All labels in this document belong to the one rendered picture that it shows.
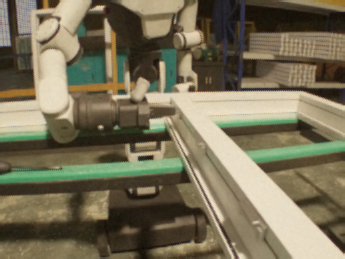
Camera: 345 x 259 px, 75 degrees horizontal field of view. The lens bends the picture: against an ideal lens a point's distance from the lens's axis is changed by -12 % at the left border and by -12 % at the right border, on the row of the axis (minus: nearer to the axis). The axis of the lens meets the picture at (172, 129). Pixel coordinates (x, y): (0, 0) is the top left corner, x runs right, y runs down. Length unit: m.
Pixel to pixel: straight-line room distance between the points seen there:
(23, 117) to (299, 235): 0.69
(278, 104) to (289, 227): 0.62
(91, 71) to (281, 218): 4.16
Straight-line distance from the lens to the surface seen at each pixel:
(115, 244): 1.40
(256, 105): 0.79
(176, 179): 0.48
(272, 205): 0.26
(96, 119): 0.54
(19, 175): 0.50
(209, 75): 4.28
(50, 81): 0.59
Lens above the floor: 1.08
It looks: 20 degrees down
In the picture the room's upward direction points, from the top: straight up
